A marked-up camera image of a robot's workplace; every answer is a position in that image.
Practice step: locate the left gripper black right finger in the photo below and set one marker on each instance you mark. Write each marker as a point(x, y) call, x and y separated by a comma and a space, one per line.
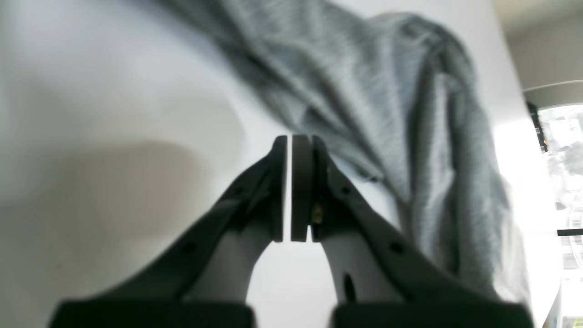
point(381, 281)

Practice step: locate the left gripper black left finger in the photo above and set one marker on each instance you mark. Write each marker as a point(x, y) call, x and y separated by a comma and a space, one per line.
point(202, 280)

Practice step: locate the grey t-shirt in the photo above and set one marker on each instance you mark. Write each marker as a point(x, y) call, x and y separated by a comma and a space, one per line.
point(394, 95)

